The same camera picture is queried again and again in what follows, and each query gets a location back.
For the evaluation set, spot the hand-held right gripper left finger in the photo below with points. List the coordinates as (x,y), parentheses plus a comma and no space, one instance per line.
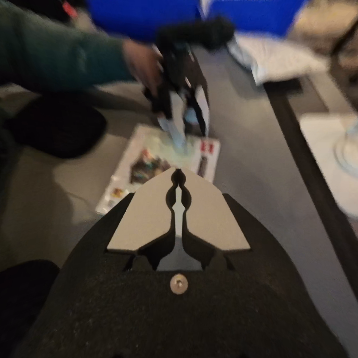
(142,224)

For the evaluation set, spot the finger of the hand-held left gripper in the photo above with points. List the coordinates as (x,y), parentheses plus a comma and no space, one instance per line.
(174,120)
(201,114)

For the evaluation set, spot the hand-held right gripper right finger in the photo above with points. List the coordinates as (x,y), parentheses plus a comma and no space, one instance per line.
(215,224)

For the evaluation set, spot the white instruction booklet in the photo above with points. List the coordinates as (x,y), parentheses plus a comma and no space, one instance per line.
(140,146)

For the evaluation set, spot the person's left forearm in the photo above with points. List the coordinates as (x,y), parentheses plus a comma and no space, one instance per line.
(50,56)

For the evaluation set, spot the person's left hand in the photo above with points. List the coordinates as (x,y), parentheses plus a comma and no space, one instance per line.
(142,64)

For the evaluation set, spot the white paper bag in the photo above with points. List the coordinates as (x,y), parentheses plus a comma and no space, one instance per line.
(279,59)

